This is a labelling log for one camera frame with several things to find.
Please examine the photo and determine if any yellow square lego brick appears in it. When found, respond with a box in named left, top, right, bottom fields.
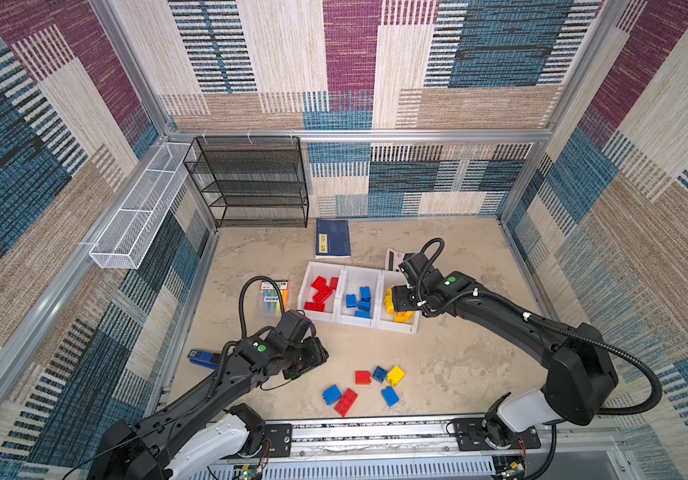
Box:
left=393, top=312, right=414, bottom=324

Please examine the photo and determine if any yellow studded lego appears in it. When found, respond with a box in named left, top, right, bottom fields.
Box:
left=384, top=288, right=394, bottom=315

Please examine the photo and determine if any red long lego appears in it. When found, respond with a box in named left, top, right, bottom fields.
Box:
left=303, top=302, right=326, bottom=312
left=335, top=389, right=358, bottom=417

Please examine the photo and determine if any red long lego diagonal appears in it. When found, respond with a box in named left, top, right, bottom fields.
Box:
left=312, top=286, right=334, bottom=304

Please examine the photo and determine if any red long lego bottom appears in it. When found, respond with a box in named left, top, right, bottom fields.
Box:
left=335, top=389, right=358, bottom=417

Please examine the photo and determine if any small red lego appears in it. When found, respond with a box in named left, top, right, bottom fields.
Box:
left=355, top=371, right=372, bottom=385

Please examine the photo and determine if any blue lego top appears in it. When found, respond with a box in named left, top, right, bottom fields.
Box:
left=345, top=294, right=357, bottom=308

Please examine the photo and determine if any dark blue lego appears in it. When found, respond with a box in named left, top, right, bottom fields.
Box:
left=372, top=366, right=387, bottom=383

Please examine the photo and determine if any blue lego bottom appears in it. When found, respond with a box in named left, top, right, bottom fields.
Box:
left=381, top=386, right=400, bottom=407

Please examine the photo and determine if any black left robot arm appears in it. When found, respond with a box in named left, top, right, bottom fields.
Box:
left=87, top=311, right=328, bottom=479

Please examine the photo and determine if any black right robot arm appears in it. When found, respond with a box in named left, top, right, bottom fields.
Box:
left=392, top=253, right=663, bottom=442

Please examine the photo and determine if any colourful marker pack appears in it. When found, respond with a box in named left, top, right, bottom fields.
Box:
left=259, top=280, right=288, bottom=316

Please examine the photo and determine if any pink calculator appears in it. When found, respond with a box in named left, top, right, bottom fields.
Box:
left=385, top=249, right=408, bottom=272

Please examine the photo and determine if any white three-compartment bin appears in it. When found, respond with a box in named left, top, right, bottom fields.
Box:
left=297, top=261, right=420, bottom=334

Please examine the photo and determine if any blue black stapler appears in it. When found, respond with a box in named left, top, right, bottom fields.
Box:
left=187, top=349, right=220, bottom=370

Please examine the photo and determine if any dark blue book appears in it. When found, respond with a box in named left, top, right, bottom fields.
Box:
left=315, top=218, right=351, bottom=259

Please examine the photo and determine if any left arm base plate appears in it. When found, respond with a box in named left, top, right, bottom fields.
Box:
left=254, top=423, right=293, bottom=459

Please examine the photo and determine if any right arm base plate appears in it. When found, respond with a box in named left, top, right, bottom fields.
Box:
left=447, top=416, right=542, bottom=452

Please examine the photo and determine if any aluminium rail front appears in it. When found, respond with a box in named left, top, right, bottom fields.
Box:
left=187, top=414, right=642, bottom=479

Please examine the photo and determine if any black wire shelf rack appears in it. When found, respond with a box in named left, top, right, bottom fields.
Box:
left=183, top=136, right=310, bottom=228

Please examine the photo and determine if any white wire mesh basket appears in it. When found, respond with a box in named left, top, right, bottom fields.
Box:
left=89, top=143, right=189, bottom=270

